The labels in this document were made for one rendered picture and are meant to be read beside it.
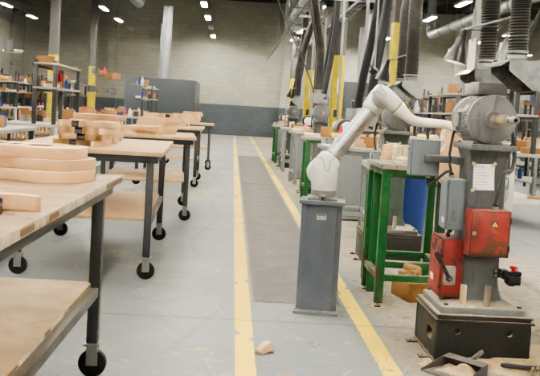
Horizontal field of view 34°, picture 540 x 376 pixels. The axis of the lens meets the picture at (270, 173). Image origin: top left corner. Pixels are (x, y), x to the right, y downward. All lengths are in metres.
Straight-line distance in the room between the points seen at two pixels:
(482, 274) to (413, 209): 3.61
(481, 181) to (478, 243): 0.33
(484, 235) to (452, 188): 0.30
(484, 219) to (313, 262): 1.25
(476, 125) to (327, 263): 1.34
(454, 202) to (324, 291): 1.14
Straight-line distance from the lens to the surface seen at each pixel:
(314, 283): 5.36
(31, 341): 3.00
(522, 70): 4.37
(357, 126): 5.57
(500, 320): 4.65
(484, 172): 4.65
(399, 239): 7.46
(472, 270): 4.70
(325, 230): 5.31
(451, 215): 4.66
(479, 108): 4.61
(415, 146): 4.83
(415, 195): 8.25
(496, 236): 4.58
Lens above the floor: 1.23
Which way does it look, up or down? 4 degrees down
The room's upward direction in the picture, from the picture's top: 3 degrees clockwise
